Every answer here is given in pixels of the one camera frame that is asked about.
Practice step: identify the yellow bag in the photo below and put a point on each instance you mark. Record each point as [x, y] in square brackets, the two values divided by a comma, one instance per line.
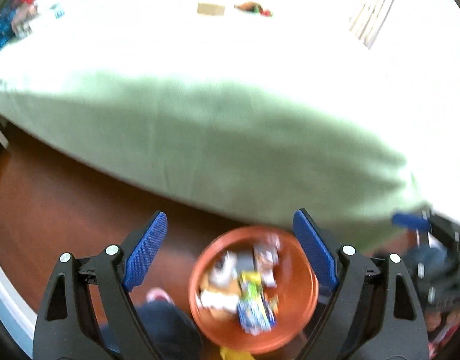
[237, 354]

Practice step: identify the bed with green blanket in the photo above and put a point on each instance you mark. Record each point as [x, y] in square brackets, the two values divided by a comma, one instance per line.
[215, 138]

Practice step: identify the orange round bin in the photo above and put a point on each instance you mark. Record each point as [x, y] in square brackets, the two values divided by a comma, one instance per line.
[293, 307]

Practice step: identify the person's dark trouser leg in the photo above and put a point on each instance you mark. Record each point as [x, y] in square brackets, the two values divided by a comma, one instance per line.
[166, 330]

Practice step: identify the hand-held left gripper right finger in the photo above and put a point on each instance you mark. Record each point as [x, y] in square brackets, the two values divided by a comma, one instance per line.
[314, 251]

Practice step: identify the small brown plush toy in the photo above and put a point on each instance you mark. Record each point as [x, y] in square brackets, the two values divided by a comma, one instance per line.
[248, 6]

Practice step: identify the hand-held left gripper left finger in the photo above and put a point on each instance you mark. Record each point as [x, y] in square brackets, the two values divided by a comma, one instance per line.
[145, 251]

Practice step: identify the wooden box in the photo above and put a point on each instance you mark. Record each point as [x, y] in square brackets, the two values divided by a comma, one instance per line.
[211, 9]

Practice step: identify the pink slipper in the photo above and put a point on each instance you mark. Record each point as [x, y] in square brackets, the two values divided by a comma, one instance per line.
[158, 294]

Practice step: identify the floral cream curtain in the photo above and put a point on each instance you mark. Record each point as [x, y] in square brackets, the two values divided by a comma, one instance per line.
[376, 7]

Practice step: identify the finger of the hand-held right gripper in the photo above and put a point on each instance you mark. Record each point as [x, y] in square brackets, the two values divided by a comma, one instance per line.
[410, 220]

